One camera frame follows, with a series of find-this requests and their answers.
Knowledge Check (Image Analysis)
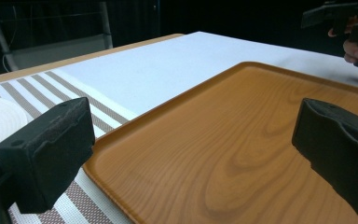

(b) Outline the striped placemat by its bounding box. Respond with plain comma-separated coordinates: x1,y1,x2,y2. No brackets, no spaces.
0,70,138,224

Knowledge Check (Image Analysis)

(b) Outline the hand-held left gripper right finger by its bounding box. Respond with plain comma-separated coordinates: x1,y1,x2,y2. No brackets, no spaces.
291,97,358,217

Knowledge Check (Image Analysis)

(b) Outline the grey metal chair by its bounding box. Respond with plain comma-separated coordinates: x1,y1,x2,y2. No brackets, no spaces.
0,0,114,72

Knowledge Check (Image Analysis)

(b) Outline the wooden tray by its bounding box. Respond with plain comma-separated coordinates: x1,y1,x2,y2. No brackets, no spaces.
82,61,358,224

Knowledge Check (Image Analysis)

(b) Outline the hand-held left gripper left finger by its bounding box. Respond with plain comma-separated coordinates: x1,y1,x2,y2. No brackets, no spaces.
0,96,96,215

